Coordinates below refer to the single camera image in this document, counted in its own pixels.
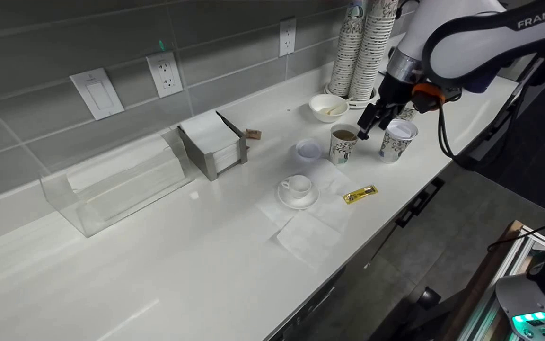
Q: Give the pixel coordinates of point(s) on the white bowl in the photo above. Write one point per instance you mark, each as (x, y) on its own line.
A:
(327, 109)

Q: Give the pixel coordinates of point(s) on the black stirrer stick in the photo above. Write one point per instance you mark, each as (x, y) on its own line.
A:
(229, 124)

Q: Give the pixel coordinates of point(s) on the wood and aluminium frame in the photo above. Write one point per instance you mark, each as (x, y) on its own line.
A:
(505, 266)

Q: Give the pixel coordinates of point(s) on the white wall outlet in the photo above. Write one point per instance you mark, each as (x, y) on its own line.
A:
(163, 75)
(286, 37)

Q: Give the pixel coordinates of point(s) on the white round cup tray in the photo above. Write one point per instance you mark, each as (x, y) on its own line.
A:
(359, 103)

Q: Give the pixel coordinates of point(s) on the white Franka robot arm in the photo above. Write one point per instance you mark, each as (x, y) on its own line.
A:
(462, 39)

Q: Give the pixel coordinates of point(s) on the white paper napkin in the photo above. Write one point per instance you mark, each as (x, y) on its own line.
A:
(307, 238)

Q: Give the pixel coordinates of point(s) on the white wall switch plate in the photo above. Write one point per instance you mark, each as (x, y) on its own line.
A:
(95, 94)

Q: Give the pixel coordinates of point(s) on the white plastic cup lid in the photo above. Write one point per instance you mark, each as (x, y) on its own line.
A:
(307, 151)

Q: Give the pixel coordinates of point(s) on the dark lower cabinet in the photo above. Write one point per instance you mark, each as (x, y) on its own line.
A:
(348, 297)

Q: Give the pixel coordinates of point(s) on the patterned paper cup white inside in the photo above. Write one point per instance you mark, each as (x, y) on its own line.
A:
(397, 143)

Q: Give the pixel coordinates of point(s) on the large white paper sheet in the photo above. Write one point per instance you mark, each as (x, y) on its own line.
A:
(331, 211)

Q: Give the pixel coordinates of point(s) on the patterned paper cup with tea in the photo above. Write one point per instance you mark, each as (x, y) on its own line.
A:
(342, 151)

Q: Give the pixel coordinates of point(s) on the clear acrylic box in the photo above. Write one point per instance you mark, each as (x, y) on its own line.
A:
(117, 187)

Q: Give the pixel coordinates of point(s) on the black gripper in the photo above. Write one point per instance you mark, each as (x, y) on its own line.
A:
(394, 96)

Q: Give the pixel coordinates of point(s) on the black orange wrist camera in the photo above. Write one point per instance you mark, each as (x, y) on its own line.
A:
(428, 96)

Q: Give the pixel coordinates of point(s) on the yellow packet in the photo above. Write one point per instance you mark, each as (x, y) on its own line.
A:
(359, 194)

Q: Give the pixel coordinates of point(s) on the black caster wheel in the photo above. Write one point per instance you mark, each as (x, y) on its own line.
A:
(426, 298)

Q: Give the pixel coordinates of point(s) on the grey robot base with light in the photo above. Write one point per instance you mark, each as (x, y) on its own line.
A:
(534, 306)

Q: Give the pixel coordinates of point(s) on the white napkin dispenser box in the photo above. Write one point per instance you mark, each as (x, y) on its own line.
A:
(212, 145)

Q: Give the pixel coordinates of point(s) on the small white ceramic cup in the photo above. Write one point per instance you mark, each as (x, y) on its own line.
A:
(297, 185)

